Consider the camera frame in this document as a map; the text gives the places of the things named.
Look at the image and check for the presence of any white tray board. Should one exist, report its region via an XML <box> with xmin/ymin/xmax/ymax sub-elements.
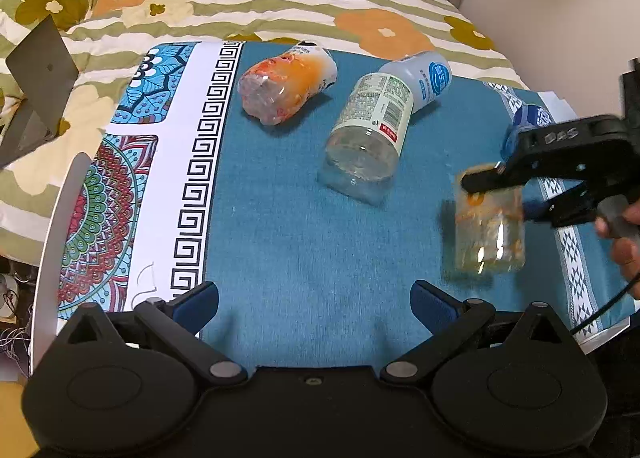
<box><xmin>29</xmin><ymin>152</ymin><xmax>92</xmax><ymax>374</ymax></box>

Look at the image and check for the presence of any black cable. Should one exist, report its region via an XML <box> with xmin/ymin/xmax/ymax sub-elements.
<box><xmin>569</xmin><ymin>272</ymin><xmax>640</xmax><ymax>339</ymax></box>

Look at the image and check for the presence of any floral striped quilt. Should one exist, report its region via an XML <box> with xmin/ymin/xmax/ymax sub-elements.
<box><xmin>1</xmin><ymin>0</ymin><xmax>522</xmax><ymax>265</ymax></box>

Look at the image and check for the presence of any green-label clear plastic cup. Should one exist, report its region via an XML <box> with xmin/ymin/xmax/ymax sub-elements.
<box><xmin>319</xmin><ymin>72</ymin><xmax>414</xmax><ymax>206</ymax></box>

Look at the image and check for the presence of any clear orange-label vitamin water cup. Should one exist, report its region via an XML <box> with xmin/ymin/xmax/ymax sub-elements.
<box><xmin>454</xmin><ymin>163</ymin><xmax>525</xmax><ymax>275</ymax></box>

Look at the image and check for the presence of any teal patterned cloth mat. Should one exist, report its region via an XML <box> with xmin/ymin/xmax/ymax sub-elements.
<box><xmin>58</xmin><ymin>42</ymin><xmax>623</xmax><ymax>367</ymax></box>

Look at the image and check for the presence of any orange fruit-print plastic cup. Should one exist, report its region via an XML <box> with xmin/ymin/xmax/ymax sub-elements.
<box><xmin>238</xmin><ymin>41</ymin><xmax>337</xmax><ymax>126</ymax></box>

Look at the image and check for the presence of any person's right hand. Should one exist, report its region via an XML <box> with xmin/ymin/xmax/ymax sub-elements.
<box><xmin>594</xmin><ymin>200</ymin><xmax>640</xmax><ymax>301</ymax></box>

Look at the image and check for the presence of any white blue-logo plastic cup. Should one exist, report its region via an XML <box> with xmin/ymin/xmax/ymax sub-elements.
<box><xmin>380</xmin><ymin>51</ymin><xmax>452</xmax><ymax>113</ymax></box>

